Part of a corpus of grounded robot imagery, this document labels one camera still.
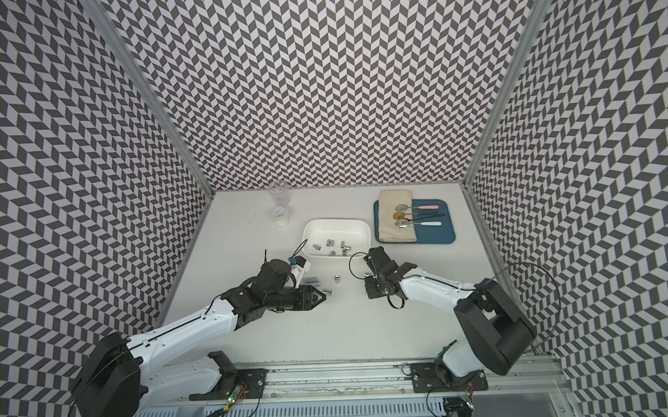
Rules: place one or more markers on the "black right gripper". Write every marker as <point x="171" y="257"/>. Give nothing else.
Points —
<point x="371" y="292"/>

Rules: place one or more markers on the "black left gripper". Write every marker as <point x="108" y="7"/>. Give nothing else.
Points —
<point x="307" y="292"/>

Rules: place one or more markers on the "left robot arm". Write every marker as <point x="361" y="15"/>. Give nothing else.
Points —
<point x="125" y="375"/>

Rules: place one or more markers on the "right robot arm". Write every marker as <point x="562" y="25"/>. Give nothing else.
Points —
<point x="497" y="331"/>

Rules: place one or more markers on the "white plastic storage box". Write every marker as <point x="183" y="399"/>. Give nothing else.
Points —
<point x="355" y="233"/>

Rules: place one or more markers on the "teal tray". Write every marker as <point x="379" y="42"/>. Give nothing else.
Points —
<point x="435" y="235"/>

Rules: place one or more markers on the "clear drinking glass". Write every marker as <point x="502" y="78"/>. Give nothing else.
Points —
<point x="280" y="193"/>

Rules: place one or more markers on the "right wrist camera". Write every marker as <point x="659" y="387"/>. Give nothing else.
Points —
<point x="379" y="262"/>

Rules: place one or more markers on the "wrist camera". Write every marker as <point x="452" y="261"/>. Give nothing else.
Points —
<point x="379" y="262"/>
<point x="299" y="267"/>

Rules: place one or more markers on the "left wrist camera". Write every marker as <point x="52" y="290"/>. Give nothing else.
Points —
<point x="299" y="267"/>

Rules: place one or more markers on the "white handled spoon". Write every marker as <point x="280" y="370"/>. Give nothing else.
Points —
<point x="404" y="223"/>

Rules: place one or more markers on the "gold black handled spoon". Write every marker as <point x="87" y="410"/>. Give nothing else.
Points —
<point x="417" y="216"/>

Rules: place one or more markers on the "pink handled spoon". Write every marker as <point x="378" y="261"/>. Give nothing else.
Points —
<point x="407" y="208"/>

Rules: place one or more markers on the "metal base rail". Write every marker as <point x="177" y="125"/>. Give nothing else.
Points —
<point x="395" y="378"/>

